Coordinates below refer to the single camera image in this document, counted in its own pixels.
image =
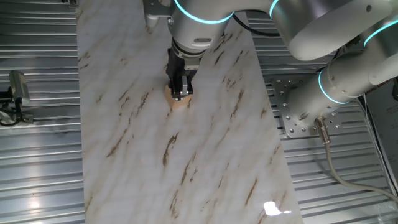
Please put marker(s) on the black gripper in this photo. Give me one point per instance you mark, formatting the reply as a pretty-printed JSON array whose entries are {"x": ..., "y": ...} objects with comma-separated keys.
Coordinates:
[{"x": 178, "y": 63}]

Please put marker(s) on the small wooden cube block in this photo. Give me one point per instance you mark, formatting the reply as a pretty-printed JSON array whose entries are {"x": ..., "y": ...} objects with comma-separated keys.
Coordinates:
[{"x": 182, "y": 104}]

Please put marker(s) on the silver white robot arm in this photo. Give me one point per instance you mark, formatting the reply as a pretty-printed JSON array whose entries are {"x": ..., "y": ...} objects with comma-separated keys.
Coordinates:
[{"x": 311, "y": 31}]

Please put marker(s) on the white brown marble pattern board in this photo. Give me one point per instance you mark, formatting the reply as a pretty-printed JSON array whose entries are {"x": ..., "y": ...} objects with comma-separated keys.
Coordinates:
[{"x": 140, "y": 155}]

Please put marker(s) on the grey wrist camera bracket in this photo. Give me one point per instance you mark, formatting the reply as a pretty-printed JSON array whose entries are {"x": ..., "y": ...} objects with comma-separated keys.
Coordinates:
[{"x": 152, "y": 12}]

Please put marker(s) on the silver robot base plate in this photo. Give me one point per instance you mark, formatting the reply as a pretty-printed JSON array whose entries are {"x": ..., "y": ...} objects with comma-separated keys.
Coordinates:
[{"x": 281, "y": 90}]

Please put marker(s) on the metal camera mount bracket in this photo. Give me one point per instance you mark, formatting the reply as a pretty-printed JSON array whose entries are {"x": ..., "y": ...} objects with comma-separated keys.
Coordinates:
[{"x": 26, "y": 118}]

